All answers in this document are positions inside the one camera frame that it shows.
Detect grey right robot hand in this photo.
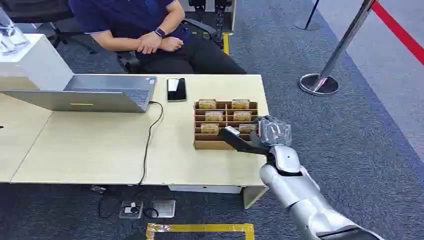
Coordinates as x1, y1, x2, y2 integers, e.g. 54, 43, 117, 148
219, 115, 293, 157

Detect tan printed card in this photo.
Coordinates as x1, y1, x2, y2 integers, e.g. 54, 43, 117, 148
238, 123, 258, 135
233, 111, 253, 122
200, 123, 220, 135
231, 98, 251, 110
204, 111, 225, 122
198, 98, 218, 110

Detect wooden card box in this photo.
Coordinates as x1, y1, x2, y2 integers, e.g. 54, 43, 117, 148
193, 99, 260, 151

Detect pale desk leg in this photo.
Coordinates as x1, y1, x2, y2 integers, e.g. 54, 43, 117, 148
242, 185, 270, 210

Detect white under-desk tray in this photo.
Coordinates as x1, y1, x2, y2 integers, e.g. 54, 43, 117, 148
167, 184, 243, 195

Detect yellow floor tape strip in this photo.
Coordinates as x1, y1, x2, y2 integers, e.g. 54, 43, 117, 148
222, 32, 231, 56

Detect black smartphone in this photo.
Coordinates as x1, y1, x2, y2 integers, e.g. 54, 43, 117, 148
166, 77, 187, 103

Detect metal floor socket lid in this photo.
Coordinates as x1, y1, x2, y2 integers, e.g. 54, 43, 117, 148
152, 199, 177, 219

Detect person's right hand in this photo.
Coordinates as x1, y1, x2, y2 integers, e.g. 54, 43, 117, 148
159, 36, 185, 53

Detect person's hand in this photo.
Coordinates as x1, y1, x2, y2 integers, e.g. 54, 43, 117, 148
136, 31, 164, 55
159, 36, 185, 53

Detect person's left hand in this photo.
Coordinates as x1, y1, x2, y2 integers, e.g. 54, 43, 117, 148
136, 31, 164, 55

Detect red barrier belt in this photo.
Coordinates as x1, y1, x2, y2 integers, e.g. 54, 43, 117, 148
370, 0, 424, 66

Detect floor socket box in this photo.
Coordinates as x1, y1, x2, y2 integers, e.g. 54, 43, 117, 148
118, 200, 145, 220

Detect grey laptop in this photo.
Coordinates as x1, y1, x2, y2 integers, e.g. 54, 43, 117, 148
0, 74, 159, 114

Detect person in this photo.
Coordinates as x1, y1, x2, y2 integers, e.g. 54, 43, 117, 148
68, 0, 248, 76

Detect clear glass display piece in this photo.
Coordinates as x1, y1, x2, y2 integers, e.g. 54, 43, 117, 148
0, 6, 31, 56

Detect chrome stanchion post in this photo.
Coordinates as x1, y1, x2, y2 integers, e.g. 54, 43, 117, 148
298, 0, 378, 97

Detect dark stanchion post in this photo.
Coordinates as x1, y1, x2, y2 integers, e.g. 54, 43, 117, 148
294, 0, 322, 32

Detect yellow floor tape frame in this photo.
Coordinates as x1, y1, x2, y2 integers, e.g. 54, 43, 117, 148
145, 222, 256, 240

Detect black laptop cable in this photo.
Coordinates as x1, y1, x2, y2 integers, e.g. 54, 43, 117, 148
138, 100, 165, 186

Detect white pedestal box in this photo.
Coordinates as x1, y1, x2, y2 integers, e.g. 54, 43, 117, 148
0, 33, 75, 92

